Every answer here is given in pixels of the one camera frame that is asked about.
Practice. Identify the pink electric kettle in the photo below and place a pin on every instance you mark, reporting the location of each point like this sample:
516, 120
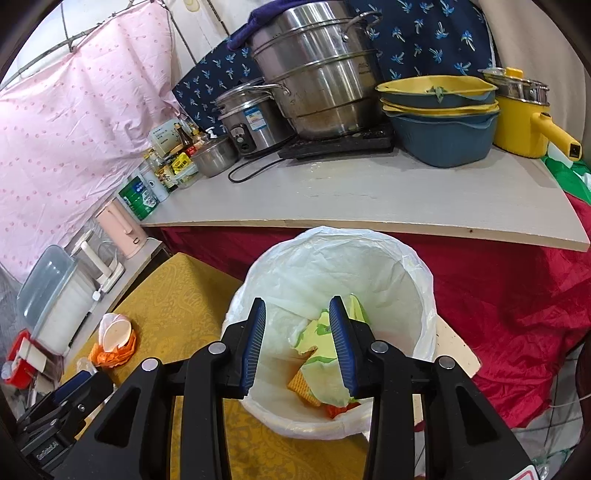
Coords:
122, 229

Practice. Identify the yellow green snack bag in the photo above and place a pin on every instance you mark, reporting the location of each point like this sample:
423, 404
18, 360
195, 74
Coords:
321, 366

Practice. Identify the small steel pot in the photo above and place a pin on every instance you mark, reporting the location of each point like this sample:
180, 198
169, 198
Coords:
215, 156

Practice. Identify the red plastic basin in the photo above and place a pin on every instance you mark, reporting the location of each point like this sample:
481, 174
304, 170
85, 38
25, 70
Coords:
16, 372

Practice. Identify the white lined trash bin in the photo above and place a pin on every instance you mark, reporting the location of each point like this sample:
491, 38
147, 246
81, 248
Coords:
297, 279

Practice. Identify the red cloth under counter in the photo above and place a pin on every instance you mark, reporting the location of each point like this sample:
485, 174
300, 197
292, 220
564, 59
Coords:
520, 308

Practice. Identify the pink white paper cup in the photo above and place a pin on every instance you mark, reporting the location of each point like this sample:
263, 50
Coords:
114, 331

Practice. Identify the yellow seasoning packet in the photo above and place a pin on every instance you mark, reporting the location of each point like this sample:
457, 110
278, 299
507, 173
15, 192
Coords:
180, 163

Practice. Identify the orange printed plastic bag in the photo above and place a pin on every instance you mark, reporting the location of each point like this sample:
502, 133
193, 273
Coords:
118, 357

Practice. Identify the green tin can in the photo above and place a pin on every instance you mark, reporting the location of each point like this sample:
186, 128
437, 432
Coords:
138, 197

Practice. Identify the large steel steamer pot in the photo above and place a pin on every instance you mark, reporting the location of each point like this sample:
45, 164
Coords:
318, 62

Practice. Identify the white glass electric kettle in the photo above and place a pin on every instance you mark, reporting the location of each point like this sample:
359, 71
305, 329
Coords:
109, 273

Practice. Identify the yellow electric saucepan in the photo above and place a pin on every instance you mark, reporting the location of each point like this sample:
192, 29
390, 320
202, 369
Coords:
525, 126

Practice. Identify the black induction cooktop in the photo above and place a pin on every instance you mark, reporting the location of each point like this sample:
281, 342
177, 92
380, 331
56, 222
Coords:
363, 142

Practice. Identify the pink dotted curtain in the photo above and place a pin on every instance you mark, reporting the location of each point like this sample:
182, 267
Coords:
71, 133

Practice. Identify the green cloth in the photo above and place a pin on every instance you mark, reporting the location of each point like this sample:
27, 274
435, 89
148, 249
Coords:
573, 177

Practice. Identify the white dish rack grey lid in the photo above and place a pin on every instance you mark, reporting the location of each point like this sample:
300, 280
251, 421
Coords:
55, 299

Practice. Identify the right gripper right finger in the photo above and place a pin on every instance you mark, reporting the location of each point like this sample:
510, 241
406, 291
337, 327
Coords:
465, 437

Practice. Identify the steel rice cooker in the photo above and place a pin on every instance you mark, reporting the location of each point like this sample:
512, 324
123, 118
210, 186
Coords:
252, 118

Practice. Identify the blue patterned cloth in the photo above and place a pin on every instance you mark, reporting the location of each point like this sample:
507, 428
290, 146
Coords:
413, 38

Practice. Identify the blue yellow stacked basins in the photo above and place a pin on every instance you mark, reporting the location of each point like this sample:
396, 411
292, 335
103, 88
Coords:
443, 121

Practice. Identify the white bottle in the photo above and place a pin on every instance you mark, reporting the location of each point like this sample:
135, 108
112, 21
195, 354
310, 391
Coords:
159, 190

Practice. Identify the purple cloth on steamer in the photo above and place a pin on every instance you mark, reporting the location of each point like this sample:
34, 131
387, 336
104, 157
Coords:
259, 18

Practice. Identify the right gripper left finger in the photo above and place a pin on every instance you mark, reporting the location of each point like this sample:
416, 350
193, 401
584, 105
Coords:
131, 436

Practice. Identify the yellow patterned tablecloth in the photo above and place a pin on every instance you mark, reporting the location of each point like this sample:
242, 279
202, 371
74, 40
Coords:
178, 309

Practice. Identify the orange foam fruit net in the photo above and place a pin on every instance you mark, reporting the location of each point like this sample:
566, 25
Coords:
299, 386

